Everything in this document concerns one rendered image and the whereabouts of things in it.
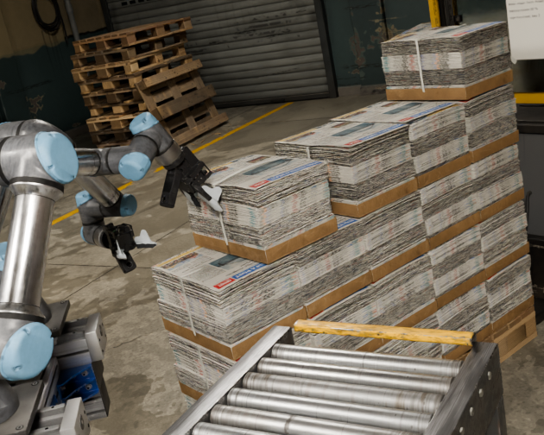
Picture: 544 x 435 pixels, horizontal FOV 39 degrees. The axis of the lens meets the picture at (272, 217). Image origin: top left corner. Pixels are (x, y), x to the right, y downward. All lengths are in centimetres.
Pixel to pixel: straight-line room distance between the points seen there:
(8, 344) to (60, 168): 39
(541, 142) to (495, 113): 62
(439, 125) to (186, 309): 106
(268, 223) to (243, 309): 25
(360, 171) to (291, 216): 31
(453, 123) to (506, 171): 37
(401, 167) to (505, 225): 65
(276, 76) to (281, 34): 54
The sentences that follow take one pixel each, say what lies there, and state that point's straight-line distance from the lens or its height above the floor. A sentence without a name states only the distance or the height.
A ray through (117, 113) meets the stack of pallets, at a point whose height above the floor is 45.
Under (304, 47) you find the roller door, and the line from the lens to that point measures 976.
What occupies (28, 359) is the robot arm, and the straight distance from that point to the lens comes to 165.
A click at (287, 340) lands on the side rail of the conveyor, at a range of 187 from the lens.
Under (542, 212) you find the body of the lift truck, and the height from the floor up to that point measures 38.
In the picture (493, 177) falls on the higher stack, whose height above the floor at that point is 75.
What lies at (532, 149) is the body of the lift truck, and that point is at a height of 67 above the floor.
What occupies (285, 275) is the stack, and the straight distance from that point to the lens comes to 226.
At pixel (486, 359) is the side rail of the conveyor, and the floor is 80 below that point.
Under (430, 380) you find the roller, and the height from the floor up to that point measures 80.
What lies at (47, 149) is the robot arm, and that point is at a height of 135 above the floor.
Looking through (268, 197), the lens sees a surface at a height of 102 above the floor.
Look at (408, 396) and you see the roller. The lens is 155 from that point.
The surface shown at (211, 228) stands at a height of 91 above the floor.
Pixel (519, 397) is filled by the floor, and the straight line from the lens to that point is 300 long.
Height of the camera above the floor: 162
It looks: 17 degrees down
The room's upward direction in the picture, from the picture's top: 11 degrees counter-clockwise
